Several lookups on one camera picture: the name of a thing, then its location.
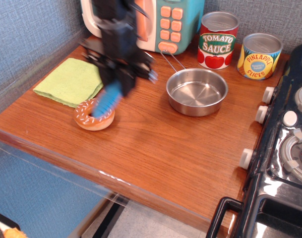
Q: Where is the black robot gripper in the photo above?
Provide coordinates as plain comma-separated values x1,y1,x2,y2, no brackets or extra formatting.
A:
81,19,158,97

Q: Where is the blue handled metal spoon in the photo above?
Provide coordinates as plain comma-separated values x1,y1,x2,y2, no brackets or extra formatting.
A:
92,80,122,118

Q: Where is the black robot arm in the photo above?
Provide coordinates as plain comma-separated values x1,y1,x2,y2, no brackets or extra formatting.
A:
82,0,157,97

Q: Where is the green folded cloth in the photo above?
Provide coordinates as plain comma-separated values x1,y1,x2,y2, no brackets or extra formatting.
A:
33,58,103,108

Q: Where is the toy frosted sprinkle donut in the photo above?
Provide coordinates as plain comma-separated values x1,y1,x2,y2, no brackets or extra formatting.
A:
73,98,115,131

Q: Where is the teal toy microwave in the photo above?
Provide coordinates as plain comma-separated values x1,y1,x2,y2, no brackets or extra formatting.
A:
80,0,205,55

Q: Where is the small steel pan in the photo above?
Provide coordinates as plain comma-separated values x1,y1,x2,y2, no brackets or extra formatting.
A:
160,50,229,118

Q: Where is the tomato sauce toy can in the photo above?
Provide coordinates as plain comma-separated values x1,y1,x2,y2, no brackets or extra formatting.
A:
197,11,239,69

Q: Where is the pineapple slices toy can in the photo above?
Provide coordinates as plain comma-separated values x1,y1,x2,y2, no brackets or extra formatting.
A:
237,33,283,80

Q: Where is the orange plush toy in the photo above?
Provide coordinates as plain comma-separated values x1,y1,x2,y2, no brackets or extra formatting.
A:
3,228,27,238

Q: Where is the black toy stove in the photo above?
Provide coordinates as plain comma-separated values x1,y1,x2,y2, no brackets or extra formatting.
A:
207,44,302,238

